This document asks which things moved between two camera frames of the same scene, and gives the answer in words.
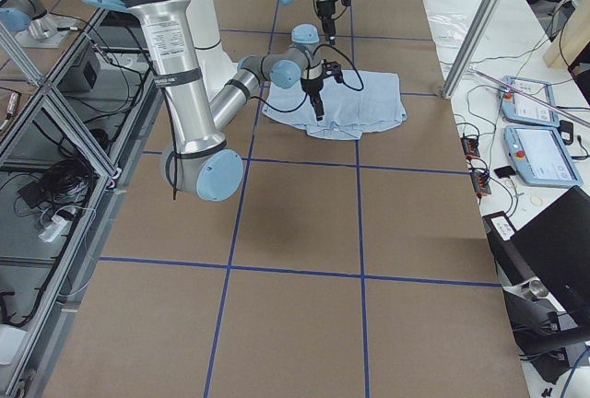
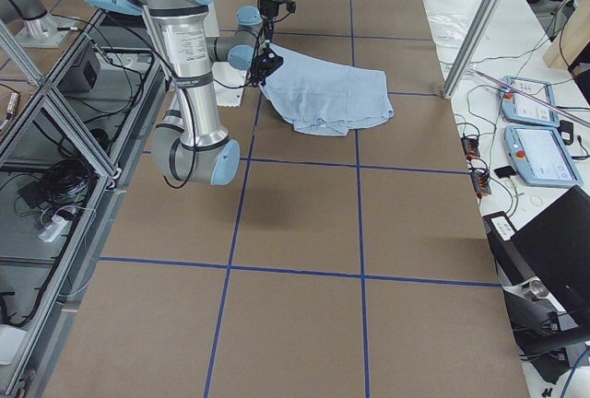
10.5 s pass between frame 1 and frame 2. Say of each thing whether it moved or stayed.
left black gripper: moved
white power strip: stayed
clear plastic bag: stayed
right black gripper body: moved
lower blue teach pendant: stayed
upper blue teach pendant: stayed
